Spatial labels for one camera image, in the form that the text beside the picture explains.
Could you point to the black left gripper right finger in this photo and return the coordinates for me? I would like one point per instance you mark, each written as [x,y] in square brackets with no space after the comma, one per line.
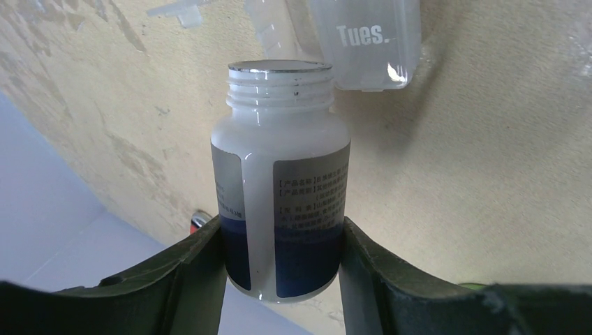
[383,294]

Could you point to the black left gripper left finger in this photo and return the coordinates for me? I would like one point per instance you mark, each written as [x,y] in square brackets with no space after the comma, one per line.
[177,291]

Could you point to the white capped dark pill bottle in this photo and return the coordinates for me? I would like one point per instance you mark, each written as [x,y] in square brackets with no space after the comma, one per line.
[280,164]

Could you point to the clear plastic pill organizer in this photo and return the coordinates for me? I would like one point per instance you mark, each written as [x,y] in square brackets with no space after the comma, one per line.
[371,45]

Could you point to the green pill bottle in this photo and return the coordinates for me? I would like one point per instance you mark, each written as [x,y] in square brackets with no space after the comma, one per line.
[472,286]

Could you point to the red handled adjustable wrench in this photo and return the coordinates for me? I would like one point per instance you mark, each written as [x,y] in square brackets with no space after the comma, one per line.
[198,219]

